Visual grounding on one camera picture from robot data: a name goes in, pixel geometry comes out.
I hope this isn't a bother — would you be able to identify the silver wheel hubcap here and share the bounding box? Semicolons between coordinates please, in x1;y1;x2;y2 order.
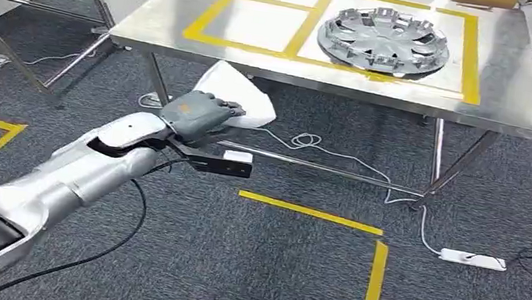
313;0;457;85

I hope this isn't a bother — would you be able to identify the white power strip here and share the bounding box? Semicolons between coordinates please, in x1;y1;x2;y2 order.
438;246;509;273

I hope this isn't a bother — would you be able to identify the yellow floor tape strip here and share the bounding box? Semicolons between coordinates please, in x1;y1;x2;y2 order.
235;189;388;238
362;239;391;300

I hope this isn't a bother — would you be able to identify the steel work table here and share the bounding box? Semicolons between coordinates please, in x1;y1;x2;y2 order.
90;0;532;226

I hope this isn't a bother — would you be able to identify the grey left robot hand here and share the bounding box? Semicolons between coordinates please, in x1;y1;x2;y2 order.
156;85;249;154

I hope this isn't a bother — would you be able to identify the white curved plastic part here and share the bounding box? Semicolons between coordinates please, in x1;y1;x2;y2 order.
188;56;285;133

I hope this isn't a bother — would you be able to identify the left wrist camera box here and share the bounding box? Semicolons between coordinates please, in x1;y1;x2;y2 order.
165;136;256;181

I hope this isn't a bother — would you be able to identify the long white power cable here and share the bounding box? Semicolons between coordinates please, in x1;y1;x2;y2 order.
233;124;457;256

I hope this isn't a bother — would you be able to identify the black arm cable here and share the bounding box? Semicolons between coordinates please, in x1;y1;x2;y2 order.
0;131;189;300

